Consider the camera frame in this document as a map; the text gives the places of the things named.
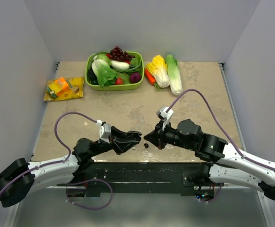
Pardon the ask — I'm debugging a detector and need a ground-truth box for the orange juice carton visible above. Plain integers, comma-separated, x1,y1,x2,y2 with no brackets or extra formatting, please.
46,77,73,99

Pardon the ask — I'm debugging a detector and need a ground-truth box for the red grape bunch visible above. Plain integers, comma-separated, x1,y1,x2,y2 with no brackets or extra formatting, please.
106,46,135,61

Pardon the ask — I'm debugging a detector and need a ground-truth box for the white radish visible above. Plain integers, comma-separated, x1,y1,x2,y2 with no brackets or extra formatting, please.
111,60,130,70

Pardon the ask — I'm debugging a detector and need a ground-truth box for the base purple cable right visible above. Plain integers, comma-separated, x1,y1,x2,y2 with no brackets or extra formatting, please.
197,182,225,203

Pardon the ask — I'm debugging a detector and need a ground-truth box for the orange carrot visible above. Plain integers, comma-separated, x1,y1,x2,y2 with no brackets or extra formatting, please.
144,69,160,91

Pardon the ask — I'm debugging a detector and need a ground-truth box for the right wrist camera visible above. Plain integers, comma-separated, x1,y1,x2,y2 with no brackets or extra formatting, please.
156,106,174,130

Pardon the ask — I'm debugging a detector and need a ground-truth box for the green leafy vegetable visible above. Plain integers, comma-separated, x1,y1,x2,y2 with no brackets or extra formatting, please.
111,58,140,84

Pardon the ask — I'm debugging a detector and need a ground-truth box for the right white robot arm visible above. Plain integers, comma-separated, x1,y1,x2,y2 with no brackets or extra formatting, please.
144,119,275,201

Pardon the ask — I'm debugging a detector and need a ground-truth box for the green lettuce head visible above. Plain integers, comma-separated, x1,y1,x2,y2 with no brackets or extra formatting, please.
91,59,118,87

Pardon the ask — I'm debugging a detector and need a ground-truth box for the red strawberry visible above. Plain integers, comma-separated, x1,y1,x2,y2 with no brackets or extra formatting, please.
115,77,124,85

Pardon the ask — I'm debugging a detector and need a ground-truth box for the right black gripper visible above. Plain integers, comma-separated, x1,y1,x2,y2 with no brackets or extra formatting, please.
144,119,195,150

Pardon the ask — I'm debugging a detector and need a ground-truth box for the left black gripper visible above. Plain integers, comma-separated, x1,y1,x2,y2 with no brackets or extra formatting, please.
89,126,139,157

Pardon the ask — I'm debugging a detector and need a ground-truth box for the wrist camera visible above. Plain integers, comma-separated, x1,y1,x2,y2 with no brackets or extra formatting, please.
96,120,111,144
156,106,174,130

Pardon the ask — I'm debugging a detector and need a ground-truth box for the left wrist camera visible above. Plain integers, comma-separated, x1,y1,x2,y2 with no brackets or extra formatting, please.
96,120,111,144

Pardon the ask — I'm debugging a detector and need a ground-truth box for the green napa cabbage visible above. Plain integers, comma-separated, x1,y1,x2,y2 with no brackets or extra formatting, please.
165,54,183,96

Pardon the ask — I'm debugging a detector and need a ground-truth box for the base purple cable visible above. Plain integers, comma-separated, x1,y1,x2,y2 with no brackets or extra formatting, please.
197,182,225,203
65,178,114,210

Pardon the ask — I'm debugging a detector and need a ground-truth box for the yellow napa cabbage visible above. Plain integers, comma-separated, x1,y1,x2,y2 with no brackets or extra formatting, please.
146,55,170,88

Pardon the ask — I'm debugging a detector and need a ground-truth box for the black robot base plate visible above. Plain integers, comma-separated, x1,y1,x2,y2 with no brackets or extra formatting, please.
28,160,225,198

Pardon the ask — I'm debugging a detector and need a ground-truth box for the yellow snack bag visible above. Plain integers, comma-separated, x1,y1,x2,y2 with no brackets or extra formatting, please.
43,77,84,101

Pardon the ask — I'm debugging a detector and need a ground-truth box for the round green cabbage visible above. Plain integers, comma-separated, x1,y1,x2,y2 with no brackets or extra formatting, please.
93,53,111,66

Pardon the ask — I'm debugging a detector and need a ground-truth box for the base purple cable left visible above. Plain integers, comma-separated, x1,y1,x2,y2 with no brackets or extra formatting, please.
65,178,114,210

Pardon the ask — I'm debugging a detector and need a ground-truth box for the green plastic basket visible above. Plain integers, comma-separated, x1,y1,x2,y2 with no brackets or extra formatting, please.
85,51,144,91

